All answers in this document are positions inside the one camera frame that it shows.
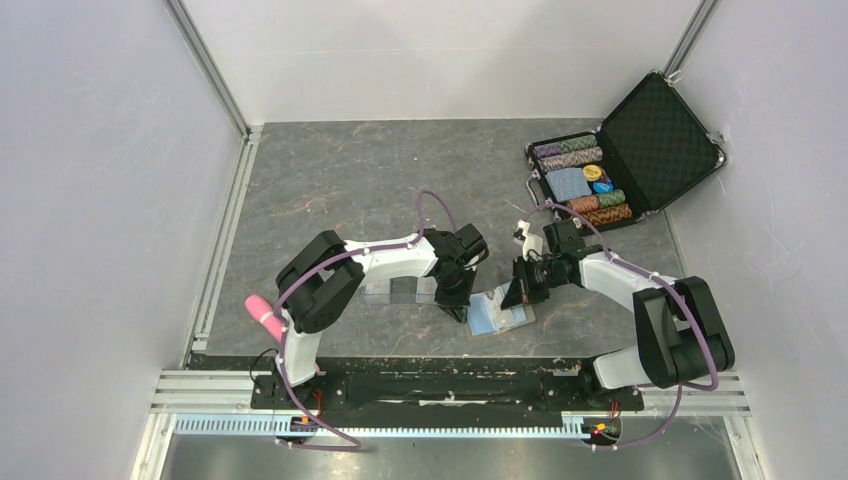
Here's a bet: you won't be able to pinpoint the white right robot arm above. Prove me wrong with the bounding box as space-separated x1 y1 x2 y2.
501 221 735 408

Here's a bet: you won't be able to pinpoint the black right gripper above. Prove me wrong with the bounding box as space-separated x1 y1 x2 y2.
501 255 568 310

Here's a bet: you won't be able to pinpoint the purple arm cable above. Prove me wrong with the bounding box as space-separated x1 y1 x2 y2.
526 201 722 452
272 190 460 453

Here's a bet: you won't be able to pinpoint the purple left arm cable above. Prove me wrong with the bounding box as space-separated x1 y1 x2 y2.
272 190 460 453

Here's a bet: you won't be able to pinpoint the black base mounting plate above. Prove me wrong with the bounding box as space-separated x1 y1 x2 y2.
248 357 644 428

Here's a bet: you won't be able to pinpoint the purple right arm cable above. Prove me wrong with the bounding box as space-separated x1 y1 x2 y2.
526 201 722 452

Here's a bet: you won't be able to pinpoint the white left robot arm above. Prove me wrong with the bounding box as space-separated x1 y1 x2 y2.
272 224 489 408

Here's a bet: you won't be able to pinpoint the clear acrylic card box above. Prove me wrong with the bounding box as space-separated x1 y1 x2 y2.
414 277 438 305
361 279 397 305

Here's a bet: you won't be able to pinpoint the black poker chip case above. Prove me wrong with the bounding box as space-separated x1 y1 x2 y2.
524 70 729 237

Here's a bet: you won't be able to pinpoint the poker chips in case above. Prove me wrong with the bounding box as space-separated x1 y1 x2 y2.
525 132 637 230

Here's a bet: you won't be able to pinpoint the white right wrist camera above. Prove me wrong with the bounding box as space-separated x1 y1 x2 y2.
513 220 544 260

